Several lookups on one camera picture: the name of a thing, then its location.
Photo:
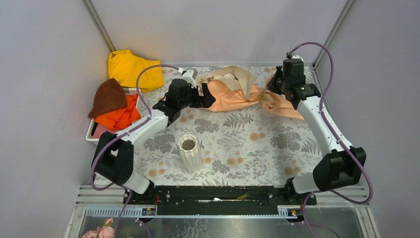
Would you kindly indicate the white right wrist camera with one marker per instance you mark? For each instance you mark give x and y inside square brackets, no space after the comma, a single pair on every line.
[291,55]

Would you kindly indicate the pink artificial flowers at bottom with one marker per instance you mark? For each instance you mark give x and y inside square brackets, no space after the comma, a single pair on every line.
[105,231]

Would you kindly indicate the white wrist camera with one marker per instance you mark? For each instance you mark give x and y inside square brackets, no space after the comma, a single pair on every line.
[291,55]
[189,75]

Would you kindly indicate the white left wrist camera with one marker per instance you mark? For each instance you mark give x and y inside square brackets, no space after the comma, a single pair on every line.
[189,75]

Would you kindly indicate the orange cloth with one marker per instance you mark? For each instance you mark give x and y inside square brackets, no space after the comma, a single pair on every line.
[121,118]

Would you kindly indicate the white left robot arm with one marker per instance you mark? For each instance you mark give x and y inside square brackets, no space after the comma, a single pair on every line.
[114,154]

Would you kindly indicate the flower bouquet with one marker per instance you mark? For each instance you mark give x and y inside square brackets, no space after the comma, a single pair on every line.
[234,88]

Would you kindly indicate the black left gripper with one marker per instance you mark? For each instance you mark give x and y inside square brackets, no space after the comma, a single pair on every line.
[205,101]

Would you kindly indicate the brown cloth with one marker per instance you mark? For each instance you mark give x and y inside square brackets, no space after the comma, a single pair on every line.
[109,97]

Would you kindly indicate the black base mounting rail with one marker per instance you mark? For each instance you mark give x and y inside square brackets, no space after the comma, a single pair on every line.
[218,200]

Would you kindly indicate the pink cloth in basket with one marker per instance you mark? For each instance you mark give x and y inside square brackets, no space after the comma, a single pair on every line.
[98,130]

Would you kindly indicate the yellow cloth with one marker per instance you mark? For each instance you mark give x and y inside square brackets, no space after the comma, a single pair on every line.
[124,67]

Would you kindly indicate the white ribbed vase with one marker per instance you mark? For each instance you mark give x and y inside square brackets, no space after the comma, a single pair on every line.
[190,153]

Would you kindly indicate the floral patterned table mat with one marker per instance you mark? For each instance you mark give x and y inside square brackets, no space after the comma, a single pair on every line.
[249,146]

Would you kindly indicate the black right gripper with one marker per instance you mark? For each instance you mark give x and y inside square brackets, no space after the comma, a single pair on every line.
[271,85]

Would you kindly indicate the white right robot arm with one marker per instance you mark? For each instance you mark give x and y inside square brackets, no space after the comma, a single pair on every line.
[341,162]

